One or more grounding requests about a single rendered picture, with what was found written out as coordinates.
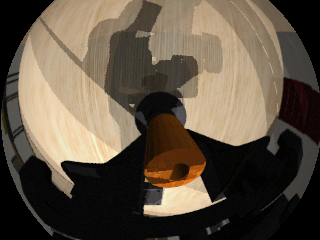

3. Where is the orange cone-shaped knob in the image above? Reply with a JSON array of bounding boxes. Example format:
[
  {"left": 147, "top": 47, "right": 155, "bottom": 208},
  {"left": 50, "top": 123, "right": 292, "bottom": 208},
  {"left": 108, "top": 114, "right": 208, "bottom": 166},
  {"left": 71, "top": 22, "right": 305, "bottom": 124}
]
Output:
[{"left": 144, "top": 115, "right": 207, "bottom": 188}]

